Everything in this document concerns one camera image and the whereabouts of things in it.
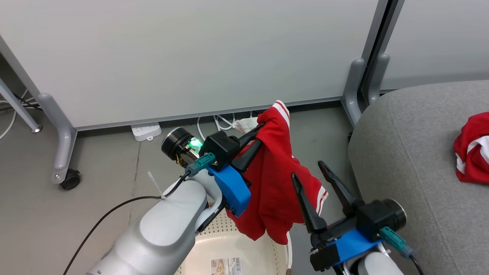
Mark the grey partition leg with caster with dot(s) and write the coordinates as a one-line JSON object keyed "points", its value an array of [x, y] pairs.
{"points": [[63, 141]]}

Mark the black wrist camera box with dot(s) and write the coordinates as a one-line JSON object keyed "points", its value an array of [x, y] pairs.
{"points": [[219, 147], [370, 219]]}

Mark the beige plastic laundry basket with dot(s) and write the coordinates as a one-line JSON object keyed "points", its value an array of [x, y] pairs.
{"points": [[252, 256]]}

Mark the barcode sticker label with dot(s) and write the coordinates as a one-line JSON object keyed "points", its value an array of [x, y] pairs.
{"points": [[226, 266]]}

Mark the grey fabric sofa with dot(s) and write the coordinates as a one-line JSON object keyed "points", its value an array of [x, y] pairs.
{"points": [[420, 172]]}

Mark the grey metal table leg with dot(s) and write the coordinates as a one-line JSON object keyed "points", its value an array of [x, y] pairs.
{"points": [[17, 109]]}

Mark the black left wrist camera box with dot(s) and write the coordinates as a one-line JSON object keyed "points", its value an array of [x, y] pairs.
{"points": [[219, 147]]}

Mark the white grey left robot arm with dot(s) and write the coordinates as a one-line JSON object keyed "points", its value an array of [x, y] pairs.
{"points": [[168, 229]]}

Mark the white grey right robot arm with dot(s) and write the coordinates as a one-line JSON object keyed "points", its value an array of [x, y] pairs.
{"points": [[376, 265]]}

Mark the white power strip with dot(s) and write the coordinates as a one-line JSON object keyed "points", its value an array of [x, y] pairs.
{"points": [[146, 131]]}

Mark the white zip tie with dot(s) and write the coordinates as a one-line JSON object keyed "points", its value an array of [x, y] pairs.
{"points": [[156, 185]]}

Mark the black caster wheel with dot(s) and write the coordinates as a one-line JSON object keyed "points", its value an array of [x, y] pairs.
{"points": [[70, 179]]}

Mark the large white partition panel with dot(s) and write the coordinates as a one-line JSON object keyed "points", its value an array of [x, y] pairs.
{"points": [[191, 53]]}

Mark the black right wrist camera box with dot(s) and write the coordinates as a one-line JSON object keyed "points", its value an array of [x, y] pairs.
{"points": [[370, 219]]}

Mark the narrow white partition panel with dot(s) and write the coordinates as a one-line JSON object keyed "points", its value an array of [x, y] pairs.
{"points": [[439, 42]]}

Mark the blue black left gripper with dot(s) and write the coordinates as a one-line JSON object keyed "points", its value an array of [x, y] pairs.
{"points": [[231, 189]]}

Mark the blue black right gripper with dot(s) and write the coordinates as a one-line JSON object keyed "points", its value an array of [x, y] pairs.
{"points": [[347, 246]]}

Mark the red white jersey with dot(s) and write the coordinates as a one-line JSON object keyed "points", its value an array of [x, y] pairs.
{"points": [[471, 152]]}

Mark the red shorts white stripes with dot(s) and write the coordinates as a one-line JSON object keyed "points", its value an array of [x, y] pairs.
{"points": [[275, 179]]}

